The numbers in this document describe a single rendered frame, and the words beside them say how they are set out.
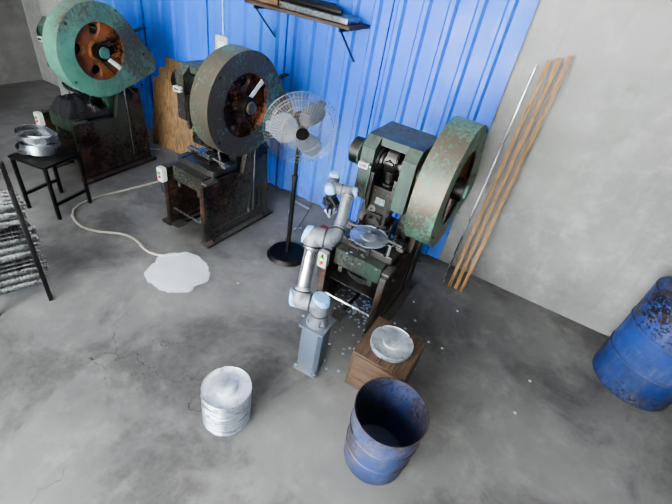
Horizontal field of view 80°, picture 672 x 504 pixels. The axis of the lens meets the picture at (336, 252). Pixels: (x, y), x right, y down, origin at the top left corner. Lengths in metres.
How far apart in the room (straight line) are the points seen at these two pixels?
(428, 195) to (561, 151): 1.65
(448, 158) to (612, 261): 2.15
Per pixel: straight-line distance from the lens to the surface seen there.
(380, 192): 2.86
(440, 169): 2.36
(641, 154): 3.78
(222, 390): 2.58
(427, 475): 2.84
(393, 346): 2.79
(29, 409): 3.14
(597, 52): 3.65
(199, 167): 3.90
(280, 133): 3.21
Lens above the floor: 2.43
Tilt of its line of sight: 37 degrees down
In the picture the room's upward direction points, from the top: 11 degrees clockwise
